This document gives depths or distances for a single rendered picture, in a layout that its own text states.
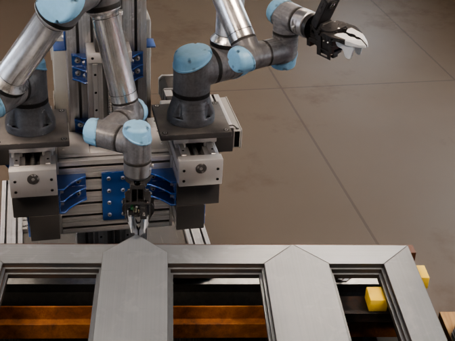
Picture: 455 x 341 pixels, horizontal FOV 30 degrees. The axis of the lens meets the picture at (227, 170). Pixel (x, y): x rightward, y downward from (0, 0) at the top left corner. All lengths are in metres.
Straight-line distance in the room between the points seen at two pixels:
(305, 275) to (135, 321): 0.49
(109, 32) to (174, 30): 4.02
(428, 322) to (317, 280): 0.31
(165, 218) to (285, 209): 1.49
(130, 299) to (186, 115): 0.67
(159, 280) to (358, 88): 3.48
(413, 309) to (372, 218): 1.96
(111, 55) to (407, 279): 1.01
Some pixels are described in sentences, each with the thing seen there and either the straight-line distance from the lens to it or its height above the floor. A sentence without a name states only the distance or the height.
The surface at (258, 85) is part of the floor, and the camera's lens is 5.48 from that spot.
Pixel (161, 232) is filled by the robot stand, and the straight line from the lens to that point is 3.61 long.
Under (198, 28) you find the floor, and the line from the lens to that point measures 6.39.
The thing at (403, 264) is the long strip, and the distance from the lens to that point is 2.43.
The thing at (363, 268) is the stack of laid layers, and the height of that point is 0.84.
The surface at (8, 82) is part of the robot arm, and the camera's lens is 2.40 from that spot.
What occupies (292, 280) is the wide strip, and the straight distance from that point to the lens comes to 2.31.
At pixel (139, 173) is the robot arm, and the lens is 2.29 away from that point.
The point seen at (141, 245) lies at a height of 0.86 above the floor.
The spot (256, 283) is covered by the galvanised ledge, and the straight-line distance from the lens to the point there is 2.57.
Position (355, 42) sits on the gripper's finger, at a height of 1.45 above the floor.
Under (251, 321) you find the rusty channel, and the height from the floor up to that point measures 0.68.
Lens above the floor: 2.24
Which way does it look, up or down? 30 degrees down
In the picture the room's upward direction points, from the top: 3 degrees clockwise
